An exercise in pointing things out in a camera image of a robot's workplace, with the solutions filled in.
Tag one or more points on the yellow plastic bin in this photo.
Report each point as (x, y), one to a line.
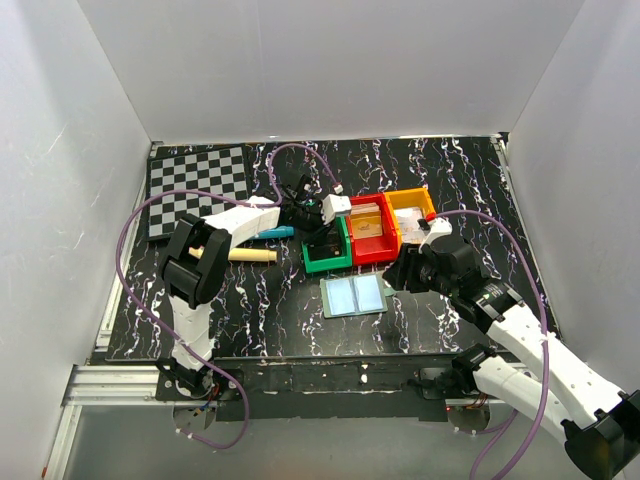
(419, 197)

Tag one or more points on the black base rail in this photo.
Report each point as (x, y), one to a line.
(387, 386)

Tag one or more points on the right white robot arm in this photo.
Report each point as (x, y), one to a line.
(595, 420)

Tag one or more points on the green plastic bin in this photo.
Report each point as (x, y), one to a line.
(342, 262)

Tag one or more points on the green card holder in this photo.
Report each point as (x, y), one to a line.
(355, 295)

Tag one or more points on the red plastic bin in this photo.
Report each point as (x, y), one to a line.
(375, 250)

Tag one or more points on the blue plastic crayon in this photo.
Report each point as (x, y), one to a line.
(276, 233)

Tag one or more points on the black card in green bin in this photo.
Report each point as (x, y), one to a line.
(326, 245)

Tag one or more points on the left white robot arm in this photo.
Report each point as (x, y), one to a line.
(195, 263)

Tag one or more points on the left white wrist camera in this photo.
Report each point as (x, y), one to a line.
(335, 206)

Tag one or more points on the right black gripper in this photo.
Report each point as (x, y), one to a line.
(406, 267)

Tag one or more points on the checkered chessboard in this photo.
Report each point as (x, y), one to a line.
(220, 170)

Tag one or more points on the orange card in red bin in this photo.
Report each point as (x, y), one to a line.
(366, 221)

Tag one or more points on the white card in yellow bin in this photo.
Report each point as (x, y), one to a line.
(407, 219)

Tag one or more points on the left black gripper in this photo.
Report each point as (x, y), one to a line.
(323, 235)

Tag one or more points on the cream plastic crayon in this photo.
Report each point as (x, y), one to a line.
(241, 254)

